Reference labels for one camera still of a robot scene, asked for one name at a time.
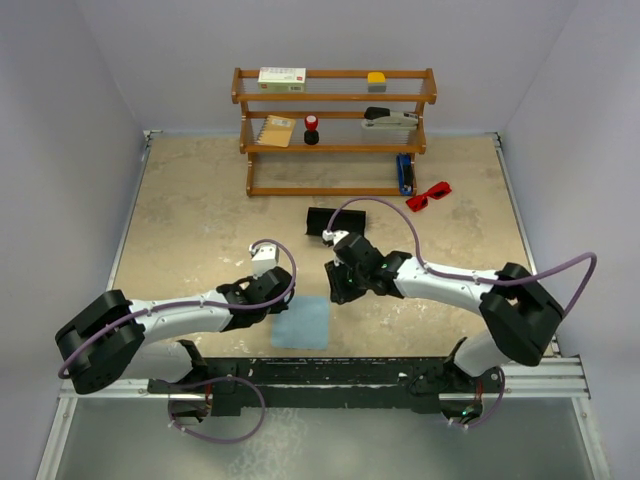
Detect black glasses case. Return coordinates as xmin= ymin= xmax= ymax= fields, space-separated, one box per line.
xmin=305 ymin=207 xmax=366 ymax=238

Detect light blue cleaning cloth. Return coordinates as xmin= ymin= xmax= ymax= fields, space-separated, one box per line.
xmin=271 ymin=296 xmax=330 ymax=350

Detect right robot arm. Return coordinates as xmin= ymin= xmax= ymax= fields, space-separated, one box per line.
xmin=322 ymin=231 xmax=564 ymax=391

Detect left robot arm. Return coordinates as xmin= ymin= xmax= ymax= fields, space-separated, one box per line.
xmin=55 ymin=266 xmax=296 ymax=394

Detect red sunglasses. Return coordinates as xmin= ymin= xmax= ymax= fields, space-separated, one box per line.
xmin=405 ymin=181 xmax=452 ymax=212

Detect blue and black stapler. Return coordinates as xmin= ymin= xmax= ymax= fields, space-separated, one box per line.
xmin=396 ymin=153 xmax=415 ymax=196

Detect red and black stamp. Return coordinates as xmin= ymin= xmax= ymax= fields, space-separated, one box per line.
xmin=303 ymin=115 xmax=319 ymax=146

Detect wooden three-tier shelf rack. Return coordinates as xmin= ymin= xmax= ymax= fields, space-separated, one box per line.
xmin=231 ymin=68 xmax=438 ymax=196

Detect black and white stapler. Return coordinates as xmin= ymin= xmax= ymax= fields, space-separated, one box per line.
xmin=361 ymin=107 xmax=419 ymax=131

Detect brown spiral notebook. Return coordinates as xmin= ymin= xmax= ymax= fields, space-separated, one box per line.
xmin=257 ymin=115 xmax=296 ymax=148

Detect yellow and grey eraser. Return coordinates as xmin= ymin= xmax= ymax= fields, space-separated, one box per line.
xmin=367 ymin=71 xmax=387 ymax=93

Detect white and red box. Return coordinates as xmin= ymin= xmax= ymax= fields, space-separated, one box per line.
xmin=257 ymin=67 xmax=306 ymax=93

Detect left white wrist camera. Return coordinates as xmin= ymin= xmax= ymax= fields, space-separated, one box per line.
xmin=249 ymin=242 xmax=279 ymax=277

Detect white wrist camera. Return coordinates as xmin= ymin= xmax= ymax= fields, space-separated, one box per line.
xmin=321 ymin=230 xmax=349 ymax=247
xmin=249 ymin=242 xmax=279 ymax=277

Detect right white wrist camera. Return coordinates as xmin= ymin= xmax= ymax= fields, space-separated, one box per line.
xmin=321 ymin=230 xmax=349 ymax=247

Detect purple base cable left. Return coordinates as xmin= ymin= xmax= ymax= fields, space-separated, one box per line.
xmin=167 ymin=375 xmax=267 ymax=444

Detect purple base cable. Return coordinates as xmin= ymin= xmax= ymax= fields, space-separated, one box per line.
xmin=167 ymin=375 xmax=267 ymax=444
xmin=448 ymin=364 xmax=505 ymax=431

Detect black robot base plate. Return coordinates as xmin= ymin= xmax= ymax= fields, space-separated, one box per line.
xmin=148 ymin=357 xmax=504 ymax=417

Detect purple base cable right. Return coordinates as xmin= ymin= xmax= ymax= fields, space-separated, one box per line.
xmin=448 ymin=364 xmax=505 ymax=431

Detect aluminium rail frame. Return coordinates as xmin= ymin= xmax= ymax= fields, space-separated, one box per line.
xmin=38 ymin=133 xmax=610 ymax=479

